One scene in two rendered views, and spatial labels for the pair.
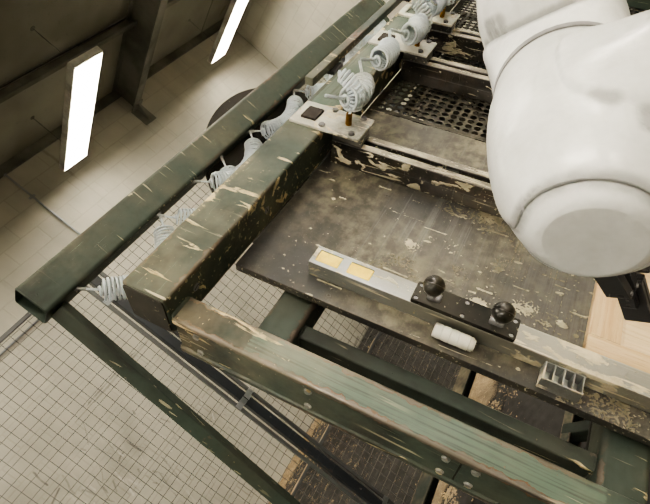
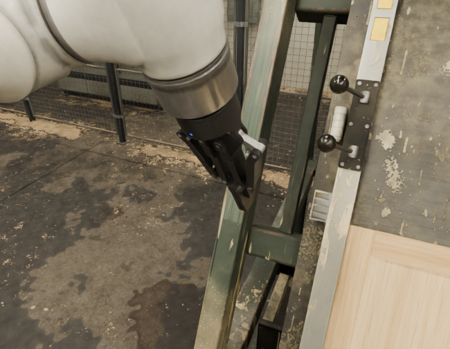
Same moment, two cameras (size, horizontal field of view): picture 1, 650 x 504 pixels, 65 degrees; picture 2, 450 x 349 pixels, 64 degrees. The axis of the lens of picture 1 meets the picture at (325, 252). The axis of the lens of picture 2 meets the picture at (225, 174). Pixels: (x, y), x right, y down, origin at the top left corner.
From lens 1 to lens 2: 0.66 m
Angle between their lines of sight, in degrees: 62
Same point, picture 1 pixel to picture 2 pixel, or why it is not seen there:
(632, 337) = (383, 267)
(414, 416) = (254, 105)
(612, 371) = (333, 241)
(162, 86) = not seen: outside the picture
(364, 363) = (314, 70)
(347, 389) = (260, 58)
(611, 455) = (287, 241)
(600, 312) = (403, 244)
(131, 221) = not seen: outside the picture
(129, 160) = not seen: outside the picture
